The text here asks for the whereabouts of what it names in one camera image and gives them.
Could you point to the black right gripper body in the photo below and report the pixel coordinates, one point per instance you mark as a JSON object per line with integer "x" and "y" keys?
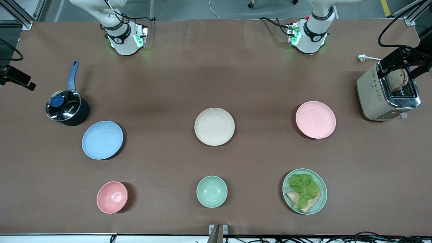
{"x": 7, "y": 74}

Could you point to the blue plate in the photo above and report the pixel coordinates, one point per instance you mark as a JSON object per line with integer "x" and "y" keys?
{"x": 102, "y": 140}

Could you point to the pink plate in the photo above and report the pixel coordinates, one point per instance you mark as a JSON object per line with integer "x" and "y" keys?
{"x": 316, "y": 119}

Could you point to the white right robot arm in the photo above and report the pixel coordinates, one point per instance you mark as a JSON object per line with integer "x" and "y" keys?
{"x": 123, "y": 44}

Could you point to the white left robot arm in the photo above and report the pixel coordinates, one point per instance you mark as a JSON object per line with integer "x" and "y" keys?
{"x": 312, "y": 37}

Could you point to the toasted bread slice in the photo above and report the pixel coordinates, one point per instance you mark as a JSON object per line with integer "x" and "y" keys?
{"x": 397, "y": 81}

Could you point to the white power plug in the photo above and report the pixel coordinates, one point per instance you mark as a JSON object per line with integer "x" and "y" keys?
{"x": 362, "y": 58}

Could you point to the beige chrome toaster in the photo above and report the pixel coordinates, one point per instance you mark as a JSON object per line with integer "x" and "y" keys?
{"x": 371, "y": 98}

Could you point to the glass lid with blue knob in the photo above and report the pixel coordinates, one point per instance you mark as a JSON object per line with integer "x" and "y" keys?
{"x": 64, "y": 105}

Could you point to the small pink bowl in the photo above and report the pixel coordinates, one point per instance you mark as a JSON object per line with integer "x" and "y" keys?
{"x": 112, "y": 197}

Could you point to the black chair caster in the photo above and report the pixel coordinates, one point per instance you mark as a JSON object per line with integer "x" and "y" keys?
{"x": 251, "y": 4}

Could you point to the green lettuce leaf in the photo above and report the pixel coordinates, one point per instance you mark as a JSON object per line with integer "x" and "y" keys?
{"x": 303, "y": 187}

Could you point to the green plate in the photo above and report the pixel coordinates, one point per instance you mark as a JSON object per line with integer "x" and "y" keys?
{"x": 322, "y": 199}

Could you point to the brown bread slice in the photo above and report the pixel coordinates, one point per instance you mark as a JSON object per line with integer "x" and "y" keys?
{"x": 312, "y": 204}

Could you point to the beige plate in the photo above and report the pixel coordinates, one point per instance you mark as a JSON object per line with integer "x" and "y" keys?
{"x": 214, "y": 126}

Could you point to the small green bowl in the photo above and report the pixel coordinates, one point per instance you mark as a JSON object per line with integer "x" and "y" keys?
{"x": 212, "y": 191}

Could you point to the aluminium frame profile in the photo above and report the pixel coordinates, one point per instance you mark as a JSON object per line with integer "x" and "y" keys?
{"x": 18, "y": 15}
{"x": 410, "y": 15}

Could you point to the metal table bracket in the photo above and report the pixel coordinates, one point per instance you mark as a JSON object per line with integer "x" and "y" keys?
{"x": 218, "y": 231}

